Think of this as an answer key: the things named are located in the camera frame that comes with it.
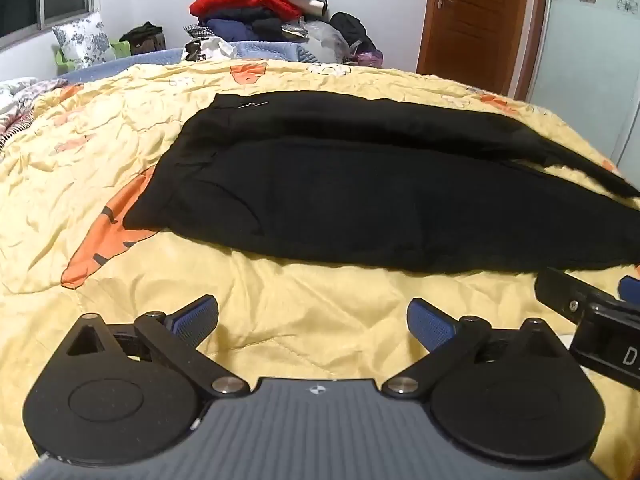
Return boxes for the pile of folded clothes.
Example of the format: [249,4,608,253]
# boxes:
[182,0,331,61]

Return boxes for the yellow quilt with orange print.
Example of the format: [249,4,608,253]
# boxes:
[0,57,640,461]

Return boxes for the blue quilted blanket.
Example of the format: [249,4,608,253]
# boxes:
[55,40,321,78]

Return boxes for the green basket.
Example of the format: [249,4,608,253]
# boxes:
[55,40,132,76]

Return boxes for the patterned bed sheet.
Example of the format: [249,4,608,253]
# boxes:
[0,76,68,151]

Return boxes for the black backpack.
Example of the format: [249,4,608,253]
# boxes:
[329,11,373,56]

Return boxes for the brown wooden door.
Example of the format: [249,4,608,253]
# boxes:
[416,0,551,98]

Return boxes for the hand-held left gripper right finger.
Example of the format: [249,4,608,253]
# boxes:
[381,298,577,401]

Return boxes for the translucent plastic bag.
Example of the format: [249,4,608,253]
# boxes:
[304,20,353,63]

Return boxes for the floral pillow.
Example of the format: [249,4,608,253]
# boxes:
[52,10,117,71]

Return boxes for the dark bag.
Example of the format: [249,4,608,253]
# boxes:
[119,21,167,56]

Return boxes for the frosted glass wardrobe door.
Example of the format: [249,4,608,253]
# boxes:
[527,0,640,173]

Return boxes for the black pants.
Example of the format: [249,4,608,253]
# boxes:
[122,91,640,276]

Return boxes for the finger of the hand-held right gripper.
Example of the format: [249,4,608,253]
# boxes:
[618,274,640,307]
[534,267,627,323]

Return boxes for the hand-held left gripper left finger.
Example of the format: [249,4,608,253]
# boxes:
[59,295,250,401]

